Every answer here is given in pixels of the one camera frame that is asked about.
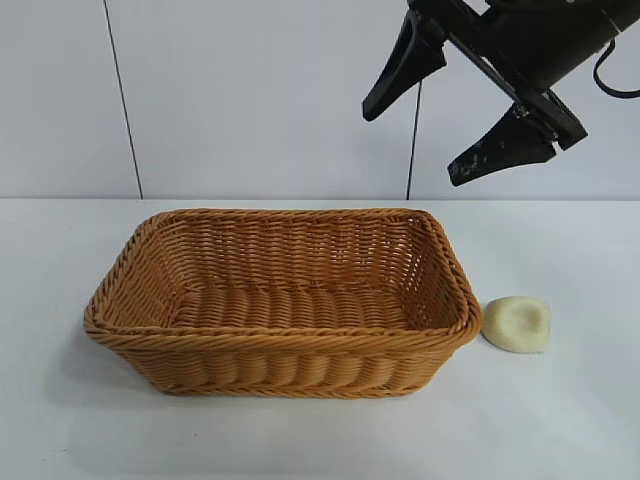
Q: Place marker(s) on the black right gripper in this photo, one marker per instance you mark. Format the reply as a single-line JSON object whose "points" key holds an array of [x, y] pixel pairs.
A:
{"points": [[540, 45]]}

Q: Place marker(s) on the pale yellow egg yolk pastry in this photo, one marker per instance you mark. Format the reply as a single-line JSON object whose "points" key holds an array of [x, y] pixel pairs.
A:
{"points": [[515, 324]]}

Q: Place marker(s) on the brown woven wicker basket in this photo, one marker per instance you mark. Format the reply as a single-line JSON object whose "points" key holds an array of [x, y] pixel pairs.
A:
{"points": [[280, 310]]}

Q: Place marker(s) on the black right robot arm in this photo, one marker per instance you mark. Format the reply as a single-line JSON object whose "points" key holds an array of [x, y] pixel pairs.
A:
{"points": [[632, 7]]}

